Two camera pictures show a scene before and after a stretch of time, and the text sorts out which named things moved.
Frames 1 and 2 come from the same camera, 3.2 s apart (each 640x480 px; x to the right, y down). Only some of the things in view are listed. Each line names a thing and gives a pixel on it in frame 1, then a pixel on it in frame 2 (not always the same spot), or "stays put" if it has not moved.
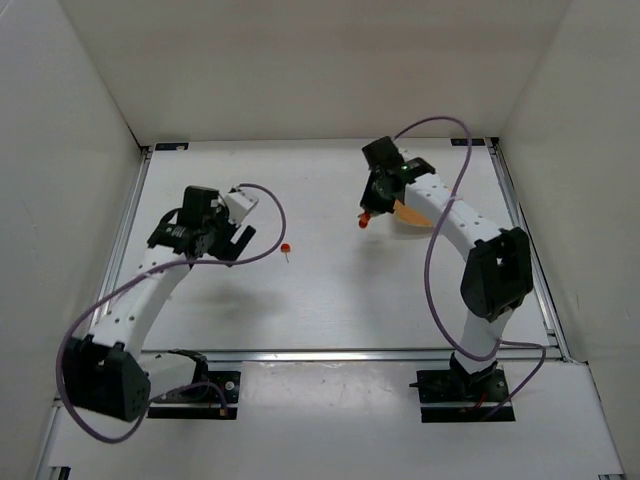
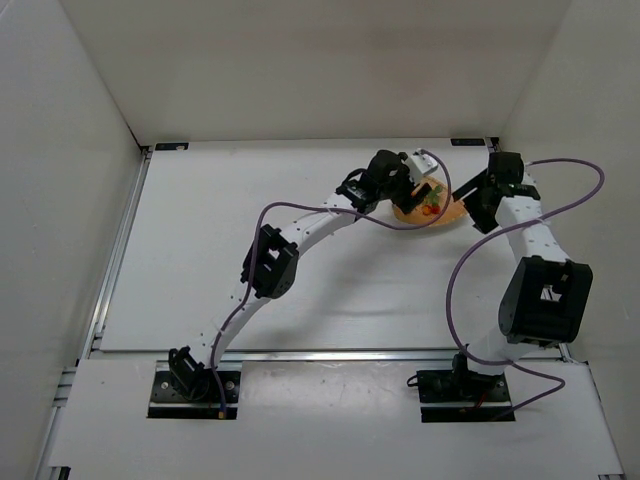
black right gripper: (375, 198) to (481, 201)
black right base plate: (447, 396) stays put
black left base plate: (214, 397) stays put
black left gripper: (226, 240) to (405, 195)
